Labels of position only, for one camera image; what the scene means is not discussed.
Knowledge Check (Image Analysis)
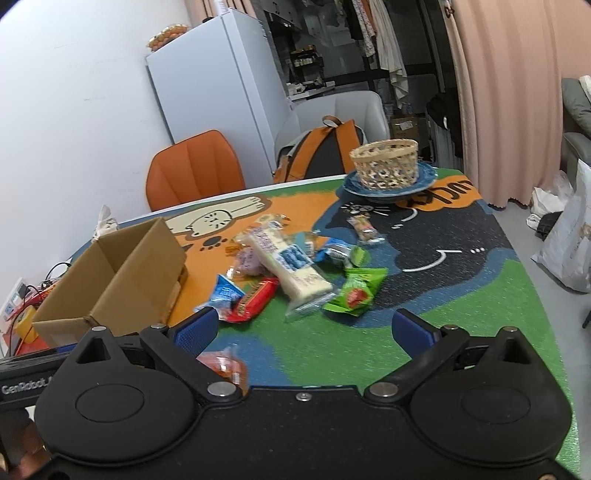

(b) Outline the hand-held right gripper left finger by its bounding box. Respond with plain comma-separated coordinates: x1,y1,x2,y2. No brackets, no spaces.
69,306,244,403

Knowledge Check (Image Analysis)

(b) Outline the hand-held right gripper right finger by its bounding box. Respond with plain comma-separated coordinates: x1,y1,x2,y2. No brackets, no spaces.
364,307,537,405

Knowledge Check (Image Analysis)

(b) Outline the purple snack packet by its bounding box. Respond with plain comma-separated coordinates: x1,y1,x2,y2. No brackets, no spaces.
230,246,266,281

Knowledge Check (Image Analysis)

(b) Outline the small yellow snack packet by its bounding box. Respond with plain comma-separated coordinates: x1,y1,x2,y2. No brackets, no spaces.
346,215,385,245

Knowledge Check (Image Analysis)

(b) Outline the person's left hand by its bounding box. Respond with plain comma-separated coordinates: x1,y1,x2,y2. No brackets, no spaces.
0,410,47,469

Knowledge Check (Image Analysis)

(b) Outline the orange snack packet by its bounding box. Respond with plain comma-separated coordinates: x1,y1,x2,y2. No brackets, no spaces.
196,345,250,391

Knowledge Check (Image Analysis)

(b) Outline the small blue snack packet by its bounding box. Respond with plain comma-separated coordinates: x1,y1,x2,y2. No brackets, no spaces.
194,274,245,321

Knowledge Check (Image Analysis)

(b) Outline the yellow box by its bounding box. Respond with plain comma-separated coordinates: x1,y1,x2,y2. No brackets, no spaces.
14,307,38,343

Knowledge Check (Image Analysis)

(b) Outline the printed cat table mat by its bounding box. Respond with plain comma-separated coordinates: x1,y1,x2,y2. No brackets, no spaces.
69,168,580,478

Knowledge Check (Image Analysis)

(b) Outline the red snack packet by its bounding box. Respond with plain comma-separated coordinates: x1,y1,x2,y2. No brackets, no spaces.
226,277,281,324

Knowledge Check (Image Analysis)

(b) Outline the green snack packet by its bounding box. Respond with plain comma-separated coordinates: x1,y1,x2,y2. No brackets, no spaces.
322,267,389,318

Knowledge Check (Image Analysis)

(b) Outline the white power strip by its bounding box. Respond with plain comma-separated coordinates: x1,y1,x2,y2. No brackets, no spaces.
0,277,28,324

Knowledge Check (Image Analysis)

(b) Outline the brown cardboard box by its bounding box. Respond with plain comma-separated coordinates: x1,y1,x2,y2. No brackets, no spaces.
31,218,189,347

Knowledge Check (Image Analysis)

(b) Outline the blue and green candy packet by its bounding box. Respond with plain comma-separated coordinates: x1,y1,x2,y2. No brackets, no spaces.
316,239,368,269

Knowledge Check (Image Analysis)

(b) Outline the long packet with blue band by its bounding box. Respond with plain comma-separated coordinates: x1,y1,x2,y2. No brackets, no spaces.
245,226,336,322

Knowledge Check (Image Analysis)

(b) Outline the beige biscuit packet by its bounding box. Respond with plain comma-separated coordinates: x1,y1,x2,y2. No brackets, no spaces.
231,213,291,247

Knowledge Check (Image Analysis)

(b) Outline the white crinkled plastic bag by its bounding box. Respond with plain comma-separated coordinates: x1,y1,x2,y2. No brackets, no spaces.
92,205,122,241

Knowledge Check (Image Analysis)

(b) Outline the blue ceramic plate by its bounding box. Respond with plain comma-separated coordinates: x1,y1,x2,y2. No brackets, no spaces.
342,161,437,200

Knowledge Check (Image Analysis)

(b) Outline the orange chair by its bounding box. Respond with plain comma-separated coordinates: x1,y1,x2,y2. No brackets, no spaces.
146,130,246,212

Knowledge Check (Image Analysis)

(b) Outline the woven bamboo basket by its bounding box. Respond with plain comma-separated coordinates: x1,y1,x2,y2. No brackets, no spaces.
349,138,420,191

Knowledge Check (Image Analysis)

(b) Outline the black bag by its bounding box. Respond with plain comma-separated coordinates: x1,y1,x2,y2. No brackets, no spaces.
537,211,563,241

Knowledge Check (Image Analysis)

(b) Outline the large white sack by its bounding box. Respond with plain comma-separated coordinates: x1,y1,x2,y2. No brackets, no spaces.
538,161,591,294

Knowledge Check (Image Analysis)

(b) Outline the white plastic shopping bag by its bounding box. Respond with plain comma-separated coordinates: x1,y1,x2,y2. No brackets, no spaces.
526,171,575,232

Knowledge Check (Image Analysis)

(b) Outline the orange and grey backpack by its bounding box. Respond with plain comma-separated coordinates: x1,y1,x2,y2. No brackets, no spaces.
272,115,368,184

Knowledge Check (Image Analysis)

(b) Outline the brown carton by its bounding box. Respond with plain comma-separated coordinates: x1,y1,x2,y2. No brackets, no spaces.
390,115,422,140

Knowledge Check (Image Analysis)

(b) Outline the black hanging garment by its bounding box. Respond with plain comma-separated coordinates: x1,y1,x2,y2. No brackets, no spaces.
425,90,465,160

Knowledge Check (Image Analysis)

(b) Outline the white chair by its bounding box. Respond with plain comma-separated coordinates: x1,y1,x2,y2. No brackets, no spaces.
274,90,391,171

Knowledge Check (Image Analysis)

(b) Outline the white refrigerator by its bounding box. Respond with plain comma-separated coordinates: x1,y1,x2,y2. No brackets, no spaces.
145,8,296,160

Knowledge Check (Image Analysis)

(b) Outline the pink curtain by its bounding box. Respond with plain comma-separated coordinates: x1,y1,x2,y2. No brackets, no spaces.
448,0,591,210

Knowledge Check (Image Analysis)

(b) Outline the grey armchair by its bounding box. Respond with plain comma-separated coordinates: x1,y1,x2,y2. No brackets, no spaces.
561,76,591,185

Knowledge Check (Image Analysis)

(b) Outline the white hanging garment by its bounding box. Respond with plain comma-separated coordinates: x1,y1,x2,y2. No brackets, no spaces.
369,0,409,100

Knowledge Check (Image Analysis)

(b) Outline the dark shelf with jars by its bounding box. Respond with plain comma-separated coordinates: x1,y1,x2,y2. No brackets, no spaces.
286,44,335,100

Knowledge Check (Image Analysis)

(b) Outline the bag of orange fruits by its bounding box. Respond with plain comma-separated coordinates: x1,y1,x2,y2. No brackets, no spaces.
147,23,191,51

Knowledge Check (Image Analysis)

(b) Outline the floral hanging garment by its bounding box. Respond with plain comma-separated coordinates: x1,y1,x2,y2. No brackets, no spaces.
351,0,377,58

